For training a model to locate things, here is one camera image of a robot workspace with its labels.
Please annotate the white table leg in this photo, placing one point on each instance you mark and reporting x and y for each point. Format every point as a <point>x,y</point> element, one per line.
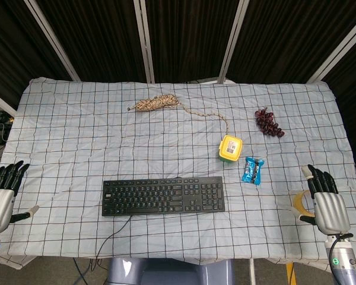
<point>252,271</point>

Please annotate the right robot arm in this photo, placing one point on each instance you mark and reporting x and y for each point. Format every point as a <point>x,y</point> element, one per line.
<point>342,261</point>

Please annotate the blue checked tablecloth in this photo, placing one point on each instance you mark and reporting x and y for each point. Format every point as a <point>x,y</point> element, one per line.
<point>77,133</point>

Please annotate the dark red grape bunch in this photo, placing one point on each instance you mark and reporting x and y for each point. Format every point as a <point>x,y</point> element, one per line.
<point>267,121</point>

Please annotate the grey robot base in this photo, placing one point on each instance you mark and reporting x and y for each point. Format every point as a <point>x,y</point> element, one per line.
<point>166,273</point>

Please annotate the green container yellow lid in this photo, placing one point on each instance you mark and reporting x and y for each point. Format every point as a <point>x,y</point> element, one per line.
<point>231,147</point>

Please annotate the black computer keyboard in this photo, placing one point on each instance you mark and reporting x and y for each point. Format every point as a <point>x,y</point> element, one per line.
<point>163,196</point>

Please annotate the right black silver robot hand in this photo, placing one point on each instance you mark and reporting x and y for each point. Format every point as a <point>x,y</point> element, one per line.
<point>332,210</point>

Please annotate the yellow tape roll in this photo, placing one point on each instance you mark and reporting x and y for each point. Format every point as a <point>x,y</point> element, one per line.
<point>297,205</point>

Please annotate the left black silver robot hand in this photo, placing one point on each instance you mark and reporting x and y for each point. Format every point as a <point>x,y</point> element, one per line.
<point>0,207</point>

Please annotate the white partition frame post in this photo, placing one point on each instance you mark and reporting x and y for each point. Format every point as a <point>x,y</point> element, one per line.
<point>233,41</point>
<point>1,102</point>
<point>335,50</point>
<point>144,41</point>
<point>52,38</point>

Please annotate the blue snack packet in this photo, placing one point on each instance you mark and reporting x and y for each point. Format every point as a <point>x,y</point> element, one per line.
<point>252,170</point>

